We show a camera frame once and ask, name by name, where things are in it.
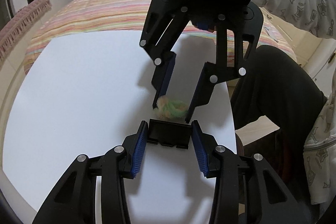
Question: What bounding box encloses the person's right forearm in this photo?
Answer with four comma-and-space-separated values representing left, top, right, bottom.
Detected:
253, 0, 336, 39

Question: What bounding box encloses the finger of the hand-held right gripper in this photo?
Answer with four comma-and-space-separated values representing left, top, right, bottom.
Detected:
185, 15, 261, 124
139, 4, 188, 110

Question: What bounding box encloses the green fuzzy ball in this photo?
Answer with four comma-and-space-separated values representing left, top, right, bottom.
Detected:
154, 95, 190, 121

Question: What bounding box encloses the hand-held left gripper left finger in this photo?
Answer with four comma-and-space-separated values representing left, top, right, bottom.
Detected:
33, 121, 148, 224

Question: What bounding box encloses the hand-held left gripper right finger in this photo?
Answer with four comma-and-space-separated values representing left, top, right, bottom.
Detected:
191, 120, 309, 224

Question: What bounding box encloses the white printed pajama top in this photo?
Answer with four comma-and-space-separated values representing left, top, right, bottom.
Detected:
302, 88, 336, 205

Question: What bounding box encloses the striped bed blanket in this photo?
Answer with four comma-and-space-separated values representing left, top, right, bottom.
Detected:
25, 0, 298, 75

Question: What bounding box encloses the pink window seat cushion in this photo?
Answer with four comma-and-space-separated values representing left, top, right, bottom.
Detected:
0, 0, 53, 62

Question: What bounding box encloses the black plastic tray piece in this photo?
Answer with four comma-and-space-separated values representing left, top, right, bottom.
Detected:
147, 119, 192, 149

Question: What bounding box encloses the person's right leg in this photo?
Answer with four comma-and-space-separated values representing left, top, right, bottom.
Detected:
230, 45, 328, 135

